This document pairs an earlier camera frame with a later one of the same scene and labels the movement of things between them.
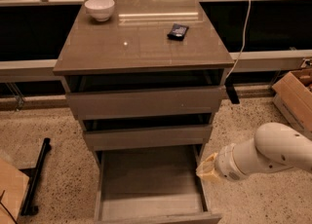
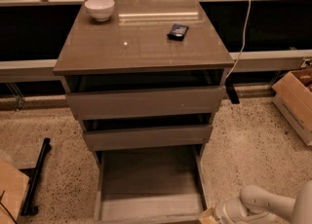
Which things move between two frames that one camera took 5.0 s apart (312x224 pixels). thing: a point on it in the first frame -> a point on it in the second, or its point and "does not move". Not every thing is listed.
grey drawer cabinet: [148, 78] does not move
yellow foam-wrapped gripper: [225, 166] -> [224, 212]
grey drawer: [150, 187] does not move
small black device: [177, 32] does not move
